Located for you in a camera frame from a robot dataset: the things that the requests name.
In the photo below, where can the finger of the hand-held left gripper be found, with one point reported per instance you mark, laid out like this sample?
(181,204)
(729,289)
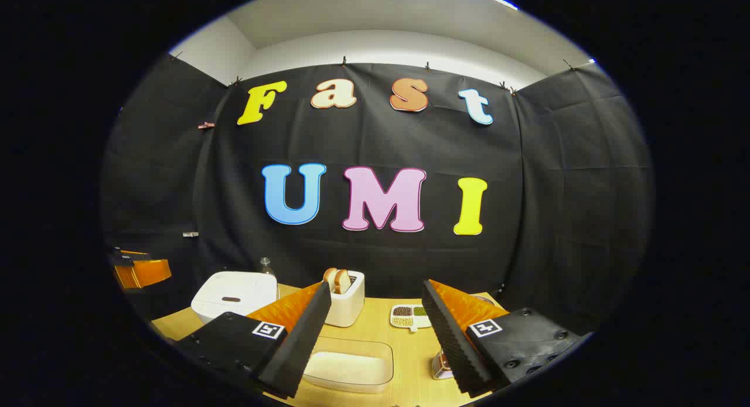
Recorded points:
(146,273)

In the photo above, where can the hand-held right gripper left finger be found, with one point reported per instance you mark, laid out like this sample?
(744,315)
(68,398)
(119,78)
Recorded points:
(304,337)

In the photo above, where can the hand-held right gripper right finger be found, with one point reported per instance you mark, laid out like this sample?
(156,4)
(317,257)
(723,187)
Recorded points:
(451,342)

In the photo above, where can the white rice cooker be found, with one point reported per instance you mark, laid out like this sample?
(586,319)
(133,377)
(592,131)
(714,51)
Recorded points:
(234,287)

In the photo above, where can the white divided bean dish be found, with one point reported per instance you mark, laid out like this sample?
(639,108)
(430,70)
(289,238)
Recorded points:
(410,319)

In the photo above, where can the clear plastic container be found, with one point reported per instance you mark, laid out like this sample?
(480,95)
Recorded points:
(351,344)

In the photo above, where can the white toaster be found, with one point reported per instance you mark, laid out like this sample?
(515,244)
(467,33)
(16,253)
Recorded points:
(348,308)

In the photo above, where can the toast bread slice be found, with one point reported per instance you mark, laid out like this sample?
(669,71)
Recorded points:
(343,281)
(330,278)

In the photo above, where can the clear plastic bottle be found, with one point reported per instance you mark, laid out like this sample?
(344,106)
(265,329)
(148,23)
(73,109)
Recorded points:
(267,267)

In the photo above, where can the black backdrop cloth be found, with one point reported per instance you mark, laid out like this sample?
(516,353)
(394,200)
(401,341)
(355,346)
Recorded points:
(545,161)

